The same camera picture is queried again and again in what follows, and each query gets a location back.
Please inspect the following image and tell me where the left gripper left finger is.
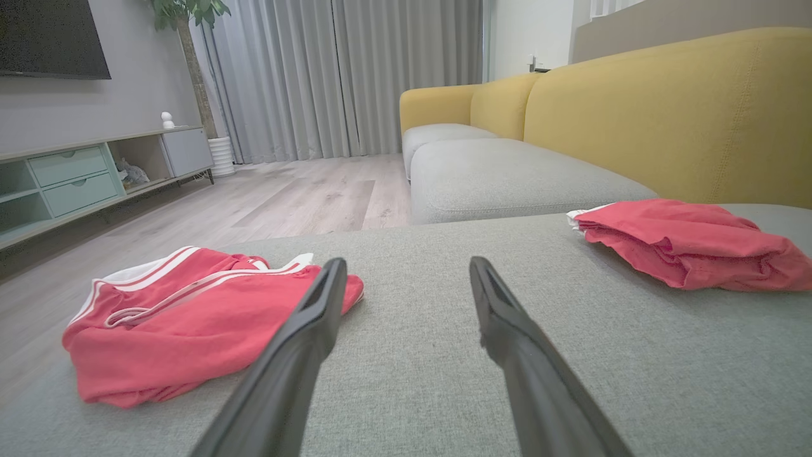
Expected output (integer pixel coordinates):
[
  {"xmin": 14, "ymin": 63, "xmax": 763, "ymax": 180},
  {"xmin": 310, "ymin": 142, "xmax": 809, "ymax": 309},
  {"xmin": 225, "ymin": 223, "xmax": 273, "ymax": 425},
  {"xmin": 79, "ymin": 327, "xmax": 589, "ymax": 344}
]
[{"xmin": 190, "ymin": 257, "xmax": 349, "ymax": 457}]

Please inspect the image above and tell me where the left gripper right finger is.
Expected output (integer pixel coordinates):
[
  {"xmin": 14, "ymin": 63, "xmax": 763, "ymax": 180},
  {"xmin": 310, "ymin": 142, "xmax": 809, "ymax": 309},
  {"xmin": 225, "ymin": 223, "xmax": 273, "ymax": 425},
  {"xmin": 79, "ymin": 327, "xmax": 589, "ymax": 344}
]
[{"xmin": 469, "ymin": 256, "xmax": 635, "ymax": 457}]

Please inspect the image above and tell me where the red white basketball jersey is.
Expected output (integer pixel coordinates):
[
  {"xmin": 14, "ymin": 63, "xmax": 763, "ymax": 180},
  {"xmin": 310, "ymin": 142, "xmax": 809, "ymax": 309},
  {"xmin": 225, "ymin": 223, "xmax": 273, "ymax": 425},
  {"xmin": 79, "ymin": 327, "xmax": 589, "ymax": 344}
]
[{"xmin": 62, "ymin": 246, "xmax": 365, "ymax": 409}]

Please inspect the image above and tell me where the large grey sofa ottoman cushion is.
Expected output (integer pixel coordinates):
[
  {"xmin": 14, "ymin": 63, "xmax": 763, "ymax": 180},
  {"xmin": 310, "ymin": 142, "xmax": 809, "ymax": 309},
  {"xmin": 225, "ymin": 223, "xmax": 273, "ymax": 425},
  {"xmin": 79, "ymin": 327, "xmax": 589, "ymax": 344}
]
[{"xmin": 0, "ymin": 203, "xmax": 812, "ymax": 457}]

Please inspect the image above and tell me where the red garment with white edge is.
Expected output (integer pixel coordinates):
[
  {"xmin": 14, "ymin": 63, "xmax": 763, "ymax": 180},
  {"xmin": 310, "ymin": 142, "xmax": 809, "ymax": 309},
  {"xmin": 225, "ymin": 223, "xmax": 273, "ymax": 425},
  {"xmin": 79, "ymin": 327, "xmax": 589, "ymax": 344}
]
[{"xmin": 566, "ymin": 198, "xmax": 812, "ymax": 293}]

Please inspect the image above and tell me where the white ribbed planter pot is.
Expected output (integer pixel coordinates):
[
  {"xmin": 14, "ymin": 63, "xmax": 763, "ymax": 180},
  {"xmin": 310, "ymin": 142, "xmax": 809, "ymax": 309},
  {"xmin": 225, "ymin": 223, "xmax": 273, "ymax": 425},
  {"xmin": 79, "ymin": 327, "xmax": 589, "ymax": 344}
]
[{"xmin": 207, "ymin": 136, "xmax": 237, "ymax": 178}]

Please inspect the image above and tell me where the grey cabinet door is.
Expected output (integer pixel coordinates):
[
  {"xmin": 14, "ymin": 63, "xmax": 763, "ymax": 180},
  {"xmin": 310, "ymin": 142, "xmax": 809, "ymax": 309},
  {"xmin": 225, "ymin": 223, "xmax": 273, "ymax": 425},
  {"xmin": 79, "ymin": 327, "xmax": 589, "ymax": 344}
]
[{"xmin": 161, "ymin": 127, "xmax": 214, "ymax": 179}]

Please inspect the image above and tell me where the grey item in cabinet shelf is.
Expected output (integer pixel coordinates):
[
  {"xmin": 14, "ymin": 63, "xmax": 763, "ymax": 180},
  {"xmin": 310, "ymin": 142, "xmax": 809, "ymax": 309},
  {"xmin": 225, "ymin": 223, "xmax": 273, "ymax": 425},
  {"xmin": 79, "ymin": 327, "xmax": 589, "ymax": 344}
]
[{"xmin": 117, "ymin": 158, "xmax": 151, "ymax": 189}]

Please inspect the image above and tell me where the small grey sofa seat cushion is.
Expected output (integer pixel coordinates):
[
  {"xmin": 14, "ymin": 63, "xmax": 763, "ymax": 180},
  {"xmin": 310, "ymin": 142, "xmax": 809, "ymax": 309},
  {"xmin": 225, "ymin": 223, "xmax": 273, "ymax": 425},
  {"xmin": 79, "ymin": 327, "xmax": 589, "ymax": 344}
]
[{"xmin": 402, "ymin": 123, "xmax": 499, "ymax": 182}]

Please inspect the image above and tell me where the pale green cabinet drawer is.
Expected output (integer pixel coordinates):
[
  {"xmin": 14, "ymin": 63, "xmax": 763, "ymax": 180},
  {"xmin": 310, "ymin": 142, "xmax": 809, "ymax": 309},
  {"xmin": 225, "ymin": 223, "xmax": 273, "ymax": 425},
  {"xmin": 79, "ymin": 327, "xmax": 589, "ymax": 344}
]
[
  {"xmin": 41, "ymin": 171, "xmax": 121, "ymax": 218},
  {"xmin": 28, "ymin": 145, "xmax": 109, "ymax": 189}
]

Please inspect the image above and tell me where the grey floor-length curtain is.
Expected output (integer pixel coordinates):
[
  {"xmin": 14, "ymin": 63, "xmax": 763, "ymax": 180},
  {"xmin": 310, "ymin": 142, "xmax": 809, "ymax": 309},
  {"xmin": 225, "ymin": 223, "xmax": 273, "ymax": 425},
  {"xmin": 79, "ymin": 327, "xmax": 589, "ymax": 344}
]
[
  {"xmin": 190, "ymin": 0, "xmax": 346, "ymax": 166},
  {"xmin": 331, "ymin": 0, "xmax": 487, "ymax": 158}
]

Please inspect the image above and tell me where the yellow sofa armrest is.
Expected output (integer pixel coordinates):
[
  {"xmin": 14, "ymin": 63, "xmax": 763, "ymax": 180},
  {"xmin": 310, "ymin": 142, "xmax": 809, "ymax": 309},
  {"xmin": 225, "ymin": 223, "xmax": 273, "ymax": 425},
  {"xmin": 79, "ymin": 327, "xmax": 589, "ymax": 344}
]
[{"xmin": 399, "ymin": 84, "xmax": 483, "ymax": 135}]

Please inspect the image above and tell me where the large yellow sofa back cushion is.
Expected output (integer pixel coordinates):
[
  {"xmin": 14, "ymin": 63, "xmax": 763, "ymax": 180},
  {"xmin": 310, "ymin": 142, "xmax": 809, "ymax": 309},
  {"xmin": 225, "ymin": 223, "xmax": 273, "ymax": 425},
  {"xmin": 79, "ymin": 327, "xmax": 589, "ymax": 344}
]
[{"xmin": 523, "ymin": 27, "xmax": 812, "ymax": 210}]

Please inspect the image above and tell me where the long low tv cabinet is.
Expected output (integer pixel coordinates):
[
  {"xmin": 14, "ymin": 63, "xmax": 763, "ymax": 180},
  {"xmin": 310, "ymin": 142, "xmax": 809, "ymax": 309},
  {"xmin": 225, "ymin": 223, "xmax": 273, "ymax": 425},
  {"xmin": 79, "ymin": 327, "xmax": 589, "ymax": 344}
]
[{"xmin": 0, "ymin": 126, "xmax": 215, "ymax": 252}]

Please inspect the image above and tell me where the tall green houseplant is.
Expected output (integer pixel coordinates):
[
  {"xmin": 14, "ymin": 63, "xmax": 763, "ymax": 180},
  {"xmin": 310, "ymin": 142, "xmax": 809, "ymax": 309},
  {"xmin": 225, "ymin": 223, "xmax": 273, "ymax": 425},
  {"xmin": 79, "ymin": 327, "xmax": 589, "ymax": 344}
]
[{"xmin": 151, "ymin": 0, "xmax": 232, "ymax": 142}]

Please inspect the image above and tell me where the black wall television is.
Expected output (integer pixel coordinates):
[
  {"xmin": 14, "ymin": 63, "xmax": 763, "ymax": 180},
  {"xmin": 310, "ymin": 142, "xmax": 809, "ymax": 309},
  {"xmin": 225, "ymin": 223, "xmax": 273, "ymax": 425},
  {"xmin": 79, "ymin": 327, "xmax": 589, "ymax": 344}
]
[{"xmin": 0, "ymin": 0, "xmax": 112, "ymax": 81}]

